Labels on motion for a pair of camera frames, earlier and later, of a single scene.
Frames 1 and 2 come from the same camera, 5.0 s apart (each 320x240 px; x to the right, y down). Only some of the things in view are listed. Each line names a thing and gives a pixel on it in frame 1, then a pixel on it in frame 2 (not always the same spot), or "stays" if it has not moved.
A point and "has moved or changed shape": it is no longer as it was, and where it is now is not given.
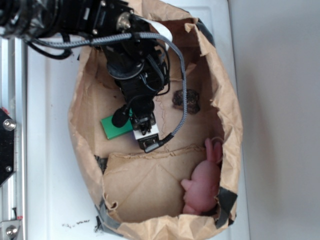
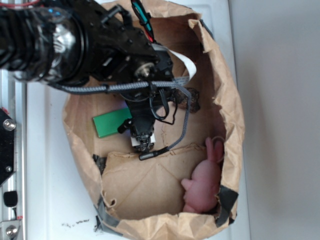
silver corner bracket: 9,229 stays
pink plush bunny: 202,189 stays
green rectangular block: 111,131 has moved or changed shape
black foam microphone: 120,116 to 10,198
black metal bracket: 7,147 stays
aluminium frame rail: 13,100 stays
